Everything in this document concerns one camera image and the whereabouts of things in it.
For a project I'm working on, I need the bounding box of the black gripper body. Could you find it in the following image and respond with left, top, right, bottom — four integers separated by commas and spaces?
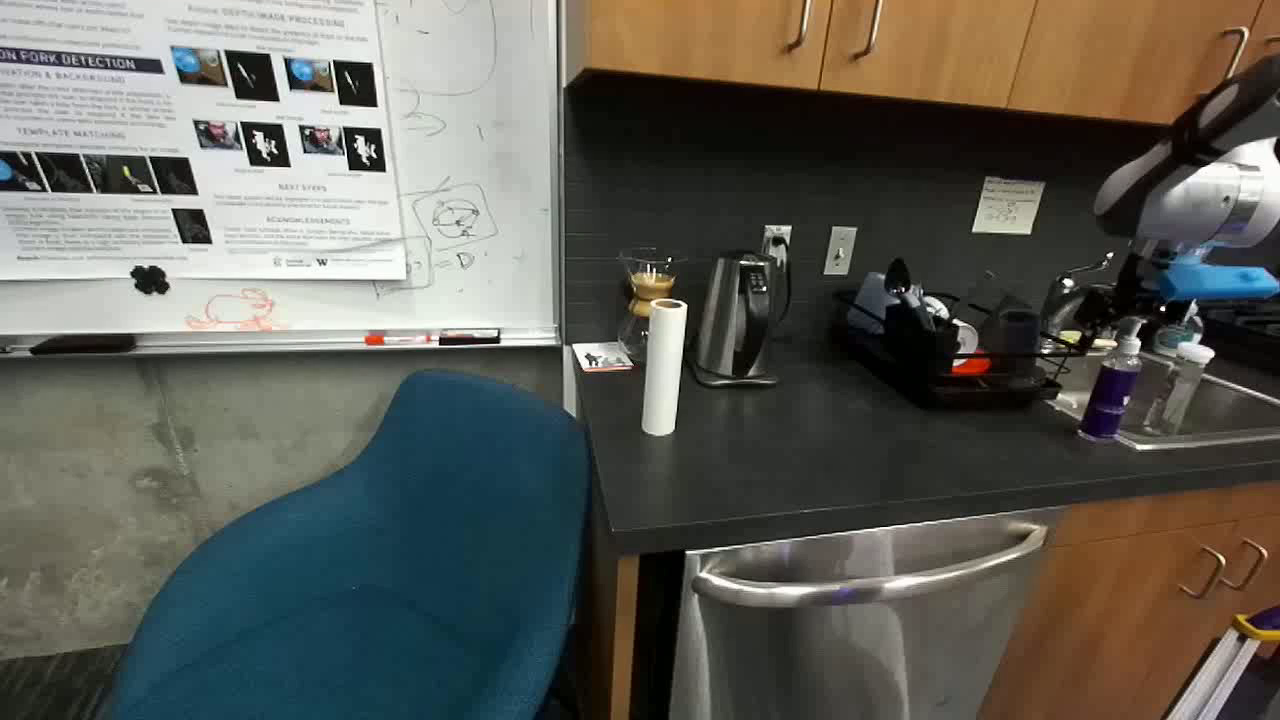
1201, 296, 1280, 377

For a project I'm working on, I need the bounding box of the purple pump bottle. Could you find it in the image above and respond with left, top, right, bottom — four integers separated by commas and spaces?
1075, 315, 1152, 442

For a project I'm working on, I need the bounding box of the clear soap pump bottle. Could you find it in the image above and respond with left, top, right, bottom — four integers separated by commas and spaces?
1147, 300, 1220, 439

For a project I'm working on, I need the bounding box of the white paper towel roll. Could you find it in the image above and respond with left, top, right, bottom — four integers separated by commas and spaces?
635, 296, 692, 439

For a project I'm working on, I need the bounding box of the stainless steel sink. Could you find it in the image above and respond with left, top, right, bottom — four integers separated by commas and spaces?
1044, 347, 1280, 455

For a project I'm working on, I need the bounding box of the chrome faucet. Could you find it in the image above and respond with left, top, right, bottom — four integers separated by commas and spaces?
1044, 252, 1177, 345

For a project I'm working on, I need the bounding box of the wooden base cabinet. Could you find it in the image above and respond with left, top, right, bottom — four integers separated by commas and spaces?
976, 474, 1280, 720

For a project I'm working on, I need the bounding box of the white cup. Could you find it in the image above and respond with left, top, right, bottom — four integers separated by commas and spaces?
914, 292, 959, 334

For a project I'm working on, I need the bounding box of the black dish drying rack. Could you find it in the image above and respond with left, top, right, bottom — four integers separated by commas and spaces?
831, 257, 1058, 412

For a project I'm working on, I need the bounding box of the robot cart with yellow corner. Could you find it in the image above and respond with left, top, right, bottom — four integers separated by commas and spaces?
1164, 604, 1280, 720

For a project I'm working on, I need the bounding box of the blue cup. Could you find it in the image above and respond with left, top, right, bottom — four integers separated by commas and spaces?
850, 271, 898, 331

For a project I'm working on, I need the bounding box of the stainless steel dishwasher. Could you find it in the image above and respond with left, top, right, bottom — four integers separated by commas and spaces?
667, 513, 1056, 720

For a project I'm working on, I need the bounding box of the stainless steel electric kettle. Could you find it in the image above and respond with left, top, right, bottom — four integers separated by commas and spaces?
687, 252, 792, 393

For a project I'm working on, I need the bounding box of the small white card box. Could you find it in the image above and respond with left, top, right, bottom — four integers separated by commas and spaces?
567, 341, 640, 379

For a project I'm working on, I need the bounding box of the red whiteboard marker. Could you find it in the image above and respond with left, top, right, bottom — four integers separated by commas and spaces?
359, 326, 439, 353

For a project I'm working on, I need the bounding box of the blue shell chair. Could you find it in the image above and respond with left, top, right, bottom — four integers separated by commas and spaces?
96, 366, 597, 720

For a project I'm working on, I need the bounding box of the black whiteboard magnet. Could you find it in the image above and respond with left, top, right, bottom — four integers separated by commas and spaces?
127, 259, 176, 300

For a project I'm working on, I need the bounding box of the white poster with photos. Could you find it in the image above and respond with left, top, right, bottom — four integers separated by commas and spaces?
0, 0, 413, 286

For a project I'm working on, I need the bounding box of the black whiteboard eraser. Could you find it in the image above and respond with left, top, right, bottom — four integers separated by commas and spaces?
26, 331, 141, 360

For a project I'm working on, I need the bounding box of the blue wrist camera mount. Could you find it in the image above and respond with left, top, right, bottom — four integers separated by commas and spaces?
1147, 252, 1280, 309

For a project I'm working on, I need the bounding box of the white paper wall note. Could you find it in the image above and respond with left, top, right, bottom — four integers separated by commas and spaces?
969, 172, 1046, 238

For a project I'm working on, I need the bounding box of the white wall light switch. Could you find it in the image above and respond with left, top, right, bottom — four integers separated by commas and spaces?
820, 223, 860, 279

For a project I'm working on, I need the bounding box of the wooden wall cabinet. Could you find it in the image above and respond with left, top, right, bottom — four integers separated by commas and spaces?
561, 0, 1280, 130

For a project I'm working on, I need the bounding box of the white wall power outlet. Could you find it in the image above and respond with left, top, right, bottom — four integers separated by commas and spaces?
759, 220, 795, 271

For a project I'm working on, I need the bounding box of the white wall whiteboard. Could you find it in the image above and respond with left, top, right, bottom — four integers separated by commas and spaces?
0, 0, 565, 360

